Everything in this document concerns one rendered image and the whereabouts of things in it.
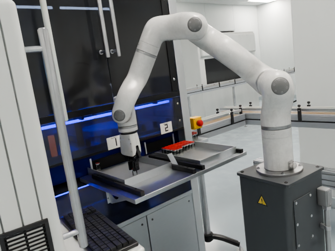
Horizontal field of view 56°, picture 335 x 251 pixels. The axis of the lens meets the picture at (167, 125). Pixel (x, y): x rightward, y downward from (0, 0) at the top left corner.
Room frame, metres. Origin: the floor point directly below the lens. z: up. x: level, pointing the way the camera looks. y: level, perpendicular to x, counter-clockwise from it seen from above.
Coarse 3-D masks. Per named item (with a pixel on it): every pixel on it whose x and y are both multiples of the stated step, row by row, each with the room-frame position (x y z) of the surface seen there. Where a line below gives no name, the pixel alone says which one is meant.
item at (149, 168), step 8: (144, 160) 1.58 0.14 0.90; (152, 160) 1.53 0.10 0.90; (160, 160) 1.48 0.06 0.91; (88, 168) 1.51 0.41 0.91; (112, 168) 1.56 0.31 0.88; (120, 168) 1.54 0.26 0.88; (128, 168) 1.52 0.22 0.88; (144, 168) 1.49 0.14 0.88; (152, 168) 1.47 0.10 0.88; (160, 168) 1.38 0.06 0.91; (168, 168) 1.41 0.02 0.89; (104, 176) 1.39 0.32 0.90; (112, 176) 1.33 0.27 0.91; (120, 176) 1.41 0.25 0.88; (128, 176) 1.40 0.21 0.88; (136, 176) 1.30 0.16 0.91; (144, 176) 1.32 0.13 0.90; (152, 176) 1.35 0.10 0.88; (128, 184) 1.27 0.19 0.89
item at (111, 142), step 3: (117, 135) 1.55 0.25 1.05; (108, 138) 1.52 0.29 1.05; (111, 138) 1.53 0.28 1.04; (114, 138) 1.54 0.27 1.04; (117, 138) 1.55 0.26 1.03; (108, 141) 1.52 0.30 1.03; (111, 141) 1.53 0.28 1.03; (114, 141) 1.54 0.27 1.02; (117, 141) 1.55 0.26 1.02; (108, 144) 1.52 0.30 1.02; (111, 144) 1.53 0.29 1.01; (114, 144) 1.54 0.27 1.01; (117, 144) 1.55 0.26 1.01; (108, 147) 1.52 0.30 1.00; (111, 147) 1.53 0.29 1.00; (114, 147) 1.54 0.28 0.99; (117, 147) 1.55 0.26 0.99
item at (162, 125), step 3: (165, 123) 1.75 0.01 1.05; (168, 123) 1.77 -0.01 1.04; (162, 126) 1.74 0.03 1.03; (165, 126) 1.75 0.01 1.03; (168, 126) 1.77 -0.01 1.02; (171, 126) 1.78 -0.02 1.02; (162, 129) 1.74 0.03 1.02; (168, 129) 1.77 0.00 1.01; (171, 129) 1.78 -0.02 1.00; (162, 132) 1.73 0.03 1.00; (165, 132) 1.75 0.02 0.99
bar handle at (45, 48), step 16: (32, 48) 0.81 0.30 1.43; (48, 48) 0.82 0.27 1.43; (48, 64) 0.82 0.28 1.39; (48, 80) 0.82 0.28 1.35; (64, 128) 0.82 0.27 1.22; (64, 144) 0.82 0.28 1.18; (64, 160) 0.82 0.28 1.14; (80, 208) 0.83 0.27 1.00; (80, 224) 0.82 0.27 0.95; (80, 240) 0.82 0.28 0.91
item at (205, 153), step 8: (200, 144) 1.74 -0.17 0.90; (208, 144) 1.69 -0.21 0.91; (216, 144) 1.65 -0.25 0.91; (192, 152) 1.66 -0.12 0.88; (200, 152) 1.64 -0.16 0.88; (208, 152) 1.62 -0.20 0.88; (216, 152) 1.60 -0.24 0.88; (224, 152) 1.50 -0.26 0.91; (232, 152) 1.53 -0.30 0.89; (184, 160) 1.47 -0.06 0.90; (192, 160) 1.43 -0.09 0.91; (200, 160) 1.39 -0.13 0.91; (208, 160) 1.42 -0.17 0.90; (216, 160) 1.46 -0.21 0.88
